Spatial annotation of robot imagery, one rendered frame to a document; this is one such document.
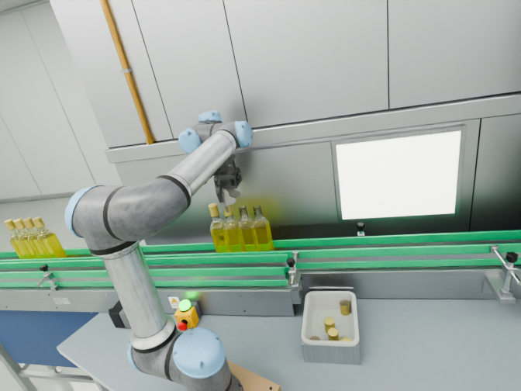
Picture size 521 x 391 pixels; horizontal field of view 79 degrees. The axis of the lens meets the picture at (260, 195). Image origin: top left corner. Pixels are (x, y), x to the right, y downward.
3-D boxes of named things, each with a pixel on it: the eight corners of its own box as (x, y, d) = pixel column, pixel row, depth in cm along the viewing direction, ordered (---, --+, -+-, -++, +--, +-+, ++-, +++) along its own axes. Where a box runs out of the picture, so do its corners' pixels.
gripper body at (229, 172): (237, 190, 112) (229, 158, 107) (215, 192, 114) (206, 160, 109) (243, 181, 119) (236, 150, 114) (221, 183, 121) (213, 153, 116)
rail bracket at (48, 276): (63, 288, 141) (49, 264, 135) (50, 300, 134) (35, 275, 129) (55, 288, 142) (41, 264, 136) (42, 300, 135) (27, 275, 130)
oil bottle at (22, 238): (53, 264, 160) (26, 216, 149) (45, 271, 155) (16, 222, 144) (45, 264, 162) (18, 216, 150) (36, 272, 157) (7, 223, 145)
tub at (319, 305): (356, 309, 116) (355, 290, 112) (361, 365, 96) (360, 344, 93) (308, 308, 120) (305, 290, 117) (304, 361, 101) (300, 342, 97)
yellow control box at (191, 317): (201, 315, 128) (197, 301, 125) (194, 330, 121) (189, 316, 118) (186, 315, 129) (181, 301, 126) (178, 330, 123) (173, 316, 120)
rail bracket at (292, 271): (302, 268, 121) (298, 241, 116) (298, 300, 107) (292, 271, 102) (294, 268, 122) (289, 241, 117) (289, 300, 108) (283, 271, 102)
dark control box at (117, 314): (143, 313, 135) (136, 299, 131) (132, 329, 128) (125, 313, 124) (125, 313, 137) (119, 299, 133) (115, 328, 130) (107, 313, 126)
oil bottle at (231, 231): (250, 260, 133) (239, 216, 125) (246, 268, 129) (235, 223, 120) (236, 260, 135) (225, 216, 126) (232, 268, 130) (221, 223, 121)
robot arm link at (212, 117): (191, 116, 103) (205, 110, 110) (199, 149, 108) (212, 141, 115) (211, 114, 100) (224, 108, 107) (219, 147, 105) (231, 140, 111)
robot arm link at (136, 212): (141, 208, 55) (249, 109, 92) (97, 206, 60) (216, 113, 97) (166, 257, 61) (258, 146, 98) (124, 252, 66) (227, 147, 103)
